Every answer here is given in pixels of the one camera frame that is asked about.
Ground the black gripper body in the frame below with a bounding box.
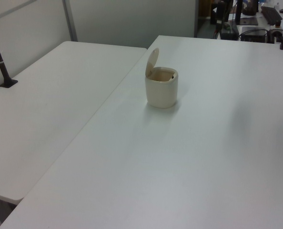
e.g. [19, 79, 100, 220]
[215, 0, 232, 15]

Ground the beige mini trash bin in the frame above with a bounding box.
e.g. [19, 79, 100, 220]
[145, 47, 180, 108]

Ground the black box with green part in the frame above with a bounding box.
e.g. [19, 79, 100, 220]
[219, 21, 240, 41]

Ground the black monitor stand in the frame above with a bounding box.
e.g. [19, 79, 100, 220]
[235, 0, 259, 26]

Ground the black electronics box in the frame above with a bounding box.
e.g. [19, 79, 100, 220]
[240, 26, 269, 43]

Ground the black keyboard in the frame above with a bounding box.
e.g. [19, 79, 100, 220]
[260, 6, 283, 25]

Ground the grey metal partition post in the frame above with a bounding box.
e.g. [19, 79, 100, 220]
[61, 0, 79, 42]

